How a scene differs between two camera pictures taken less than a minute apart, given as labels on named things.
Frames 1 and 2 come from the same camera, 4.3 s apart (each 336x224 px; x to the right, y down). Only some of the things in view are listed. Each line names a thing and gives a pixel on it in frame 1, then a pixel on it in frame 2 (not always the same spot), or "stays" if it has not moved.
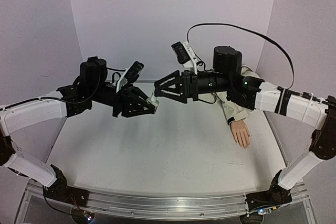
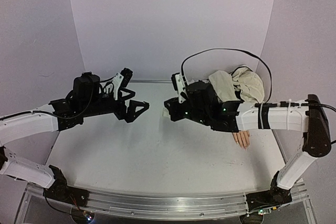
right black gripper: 189,86 -> 182,107
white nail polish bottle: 153,100 -> 165,112
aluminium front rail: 166,206 stays
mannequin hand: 241,132 stays
